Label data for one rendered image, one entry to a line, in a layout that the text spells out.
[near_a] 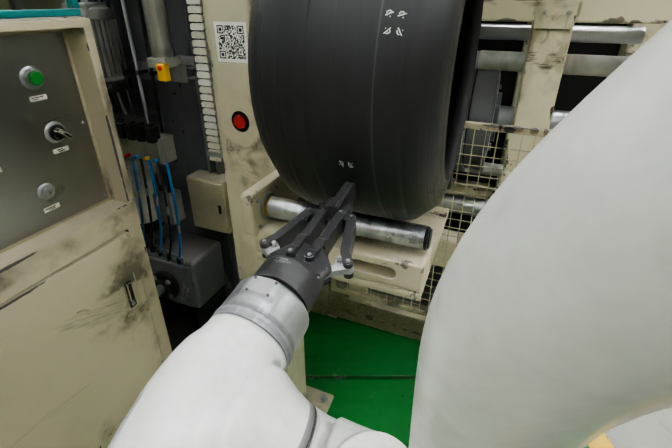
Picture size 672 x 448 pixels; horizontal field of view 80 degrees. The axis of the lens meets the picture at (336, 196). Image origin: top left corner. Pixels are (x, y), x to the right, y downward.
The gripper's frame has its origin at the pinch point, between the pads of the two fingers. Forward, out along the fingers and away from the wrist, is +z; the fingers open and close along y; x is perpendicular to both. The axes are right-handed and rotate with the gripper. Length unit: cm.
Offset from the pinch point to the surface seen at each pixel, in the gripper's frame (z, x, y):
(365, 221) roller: 12.4, 12.8, 0.8
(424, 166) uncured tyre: 6.2, -4.4, -10.5
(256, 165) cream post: 19.9, 9.1, 28.9
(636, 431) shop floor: 53, 111, -79
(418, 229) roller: 12.9, 12.6, -9.2
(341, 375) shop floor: 36, 109, 20
